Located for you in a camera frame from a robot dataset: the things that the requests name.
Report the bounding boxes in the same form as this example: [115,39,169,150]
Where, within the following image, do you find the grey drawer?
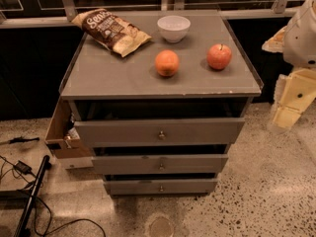
[75,118,245,147]
[104,178,218,196]
[92,154,228,175]

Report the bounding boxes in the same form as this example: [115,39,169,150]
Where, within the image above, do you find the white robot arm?
[262,0,316,132]

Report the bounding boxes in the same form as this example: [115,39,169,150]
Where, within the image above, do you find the grey drawer cabinet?
[60,10,263,183]

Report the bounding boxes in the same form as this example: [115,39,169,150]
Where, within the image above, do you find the grey top drawer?
[75,118,245,147]

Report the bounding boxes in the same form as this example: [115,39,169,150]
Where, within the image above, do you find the grey bottom drawer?
[104,178,218,196]

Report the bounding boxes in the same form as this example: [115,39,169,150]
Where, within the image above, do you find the red apple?
[206,43,232,70]

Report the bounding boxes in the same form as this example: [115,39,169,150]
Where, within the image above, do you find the metal window railing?
[0,0,316,30]

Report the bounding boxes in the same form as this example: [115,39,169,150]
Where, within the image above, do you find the orange fruit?
[155,49,180,77]

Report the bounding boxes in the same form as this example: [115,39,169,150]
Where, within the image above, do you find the white bowl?
[157,15,191,42]

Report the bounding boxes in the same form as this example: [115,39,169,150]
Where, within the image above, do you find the brown chip bag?
[72,9,151,57]

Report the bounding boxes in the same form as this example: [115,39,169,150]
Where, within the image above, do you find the cardboard box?
[45,98,92,159]

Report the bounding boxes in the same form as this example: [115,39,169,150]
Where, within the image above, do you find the black pole on floor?
[14,155,50,237]

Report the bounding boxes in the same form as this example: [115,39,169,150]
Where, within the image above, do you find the black power adapter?
[14,161,32,175]

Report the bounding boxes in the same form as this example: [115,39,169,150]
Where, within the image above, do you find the black tool on floor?
[0,136,40,145]

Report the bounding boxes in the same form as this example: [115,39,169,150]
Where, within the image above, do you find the black cable on floor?
[0,155,107,237]

